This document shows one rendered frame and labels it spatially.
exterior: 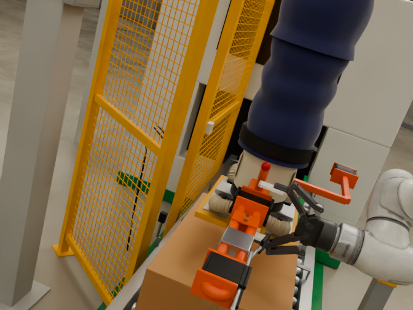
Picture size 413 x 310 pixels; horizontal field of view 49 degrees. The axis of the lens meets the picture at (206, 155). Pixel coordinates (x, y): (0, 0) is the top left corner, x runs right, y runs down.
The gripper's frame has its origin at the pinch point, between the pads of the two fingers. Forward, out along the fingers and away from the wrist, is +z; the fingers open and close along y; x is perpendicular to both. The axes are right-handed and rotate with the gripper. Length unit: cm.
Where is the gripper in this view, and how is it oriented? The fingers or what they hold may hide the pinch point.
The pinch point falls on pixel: (254, 208)
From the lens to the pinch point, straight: 113.4
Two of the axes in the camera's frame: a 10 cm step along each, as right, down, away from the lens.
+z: -9.3, -3.4, 1.5
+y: -2.8, 9.0, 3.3
